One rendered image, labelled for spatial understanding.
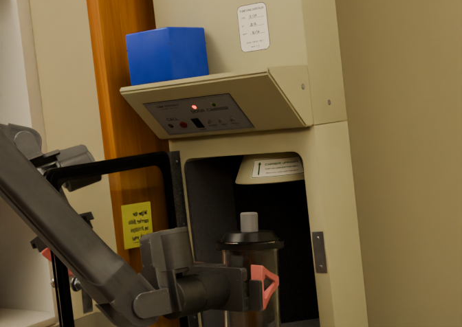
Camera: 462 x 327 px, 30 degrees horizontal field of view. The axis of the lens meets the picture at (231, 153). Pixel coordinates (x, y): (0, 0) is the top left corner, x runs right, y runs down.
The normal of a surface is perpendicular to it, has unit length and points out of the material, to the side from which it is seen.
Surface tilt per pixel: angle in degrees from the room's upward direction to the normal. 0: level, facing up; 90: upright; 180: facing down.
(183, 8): 90
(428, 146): 90
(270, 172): 67
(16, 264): 90
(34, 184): 78
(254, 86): 135
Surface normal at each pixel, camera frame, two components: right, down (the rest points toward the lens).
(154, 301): 0.50, -0.19
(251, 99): -0.35, 0.78
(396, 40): -0.60, 0.11
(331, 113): 0.79, -0.05
